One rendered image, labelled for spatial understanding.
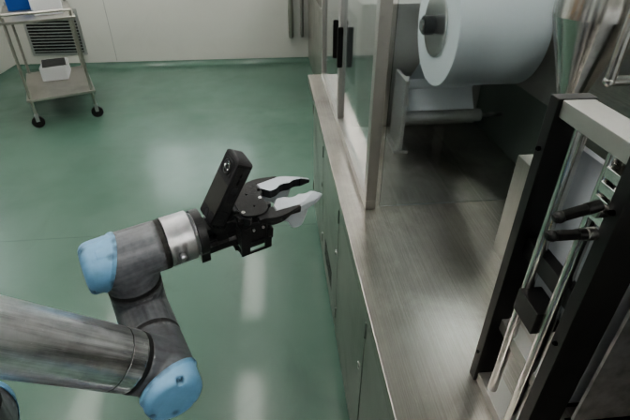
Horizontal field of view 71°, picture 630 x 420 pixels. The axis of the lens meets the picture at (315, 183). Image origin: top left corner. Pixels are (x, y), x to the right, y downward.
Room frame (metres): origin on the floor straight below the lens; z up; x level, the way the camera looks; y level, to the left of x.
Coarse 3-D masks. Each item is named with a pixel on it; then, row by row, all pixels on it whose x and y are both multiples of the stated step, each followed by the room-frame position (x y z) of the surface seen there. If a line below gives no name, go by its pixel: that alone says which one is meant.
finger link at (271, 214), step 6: (270, 210) 0.56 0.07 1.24; (276, 210) 0.56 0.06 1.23; (282, 210) 0.56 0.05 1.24; (288, 210) 0.56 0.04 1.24; (294, 210) 0.56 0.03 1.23; (300, 210) 0.57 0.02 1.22; (264, 216) 0.54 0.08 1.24; (270, 216) 0.54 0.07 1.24; (276, 216) 0.54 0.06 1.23; (282, 216) 0.55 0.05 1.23; (288, 216) 0.55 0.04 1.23; (264, 222) 0.54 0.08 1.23; (270, 222) 0.54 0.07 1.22; (276, 222) 0.54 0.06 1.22
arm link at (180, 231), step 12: (168, 216) 0.52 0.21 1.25; (180, 216) 0.52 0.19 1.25; (168, 228) 0.49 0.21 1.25; (180, 228) 0.50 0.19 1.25; (192, 228) 0.50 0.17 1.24; (168, 240) 0.48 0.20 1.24; (180, 240) 0.49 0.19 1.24; (192, 240) 0.49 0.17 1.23; (180, 252) 0.48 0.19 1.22; (192, 252) 0.49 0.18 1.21
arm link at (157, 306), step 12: (156, 288) 0.46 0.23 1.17; (120, 300) 0.44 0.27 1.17; (132, 300) 0.44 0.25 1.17; (144, 300) 0.45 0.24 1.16; (156, 300) 0.46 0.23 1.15; (120, 312) 0.44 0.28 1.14; (132, 312) 0.43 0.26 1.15; (144, 312) 0.43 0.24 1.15; (156, 312) 0.43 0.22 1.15; (168, 312) 0.44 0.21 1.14; (132, 324) 0.41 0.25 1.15
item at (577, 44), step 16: (560, 32) 0.81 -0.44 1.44; (576, 32) 0.78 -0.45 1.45; (592, 32) 0.77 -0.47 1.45; (608, 32) 0.76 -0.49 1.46; (560, 48) 0.81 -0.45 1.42; (576, 48) 0.79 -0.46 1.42; (592, 48) 0.77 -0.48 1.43; (608, 48) 0.77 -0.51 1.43; (560, 64) 0.81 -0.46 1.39; (576, 64) 0.79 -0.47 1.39; (592, 64) 0.78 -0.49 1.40; (560, 80) 0.82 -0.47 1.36; (576, 80) 0.79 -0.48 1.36; (592, 80) 0.79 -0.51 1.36; (528, 160) 0.84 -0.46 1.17; (512, 192) 0.85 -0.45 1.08; (512, 208) 0.83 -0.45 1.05; (512, 224) 0.81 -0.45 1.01; (496, 240) 0.86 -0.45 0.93
